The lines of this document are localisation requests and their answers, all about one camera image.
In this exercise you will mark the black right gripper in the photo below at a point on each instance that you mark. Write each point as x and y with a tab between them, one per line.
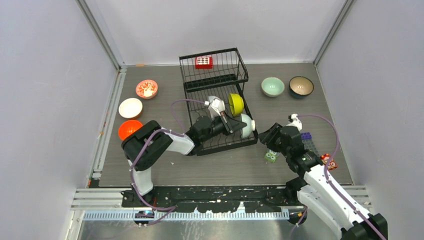
268	136

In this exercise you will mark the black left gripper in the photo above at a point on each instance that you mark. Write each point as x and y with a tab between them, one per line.
230	126

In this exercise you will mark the mint textured bowl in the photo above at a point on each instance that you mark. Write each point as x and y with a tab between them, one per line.
246	131

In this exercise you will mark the black wire dish rack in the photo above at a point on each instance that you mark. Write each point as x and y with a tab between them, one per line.
214	82

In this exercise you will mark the celadon bowl with flower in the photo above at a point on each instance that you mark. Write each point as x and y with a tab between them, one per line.
272	86

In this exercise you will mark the dark blue glazed bowl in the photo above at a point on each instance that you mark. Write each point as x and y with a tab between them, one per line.
300	87

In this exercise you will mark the white bowl red floral pattern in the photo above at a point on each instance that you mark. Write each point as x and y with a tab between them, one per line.
147	89

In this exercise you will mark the white ribbed bowl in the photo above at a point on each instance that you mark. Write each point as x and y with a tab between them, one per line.
213	99

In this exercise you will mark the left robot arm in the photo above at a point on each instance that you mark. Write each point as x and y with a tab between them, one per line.
147	144

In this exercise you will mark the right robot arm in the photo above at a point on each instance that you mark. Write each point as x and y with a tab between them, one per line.
316	189

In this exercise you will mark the green owl toy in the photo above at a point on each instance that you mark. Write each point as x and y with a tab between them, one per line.
271	156

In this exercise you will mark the yellow-green bowl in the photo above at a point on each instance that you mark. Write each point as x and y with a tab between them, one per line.
236	104

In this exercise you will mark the grey building block plate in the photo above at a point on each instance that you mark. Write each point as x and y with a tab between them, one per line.
307	140

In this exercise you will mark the red owl card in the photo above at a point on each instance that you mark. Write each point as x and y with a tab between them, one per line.
328	158

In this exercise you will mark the red box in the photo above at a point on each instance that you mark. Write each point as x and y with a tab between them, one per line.
203	62

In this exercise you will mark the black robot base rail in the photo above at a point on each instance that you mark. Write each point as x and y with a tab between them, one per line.
216	199

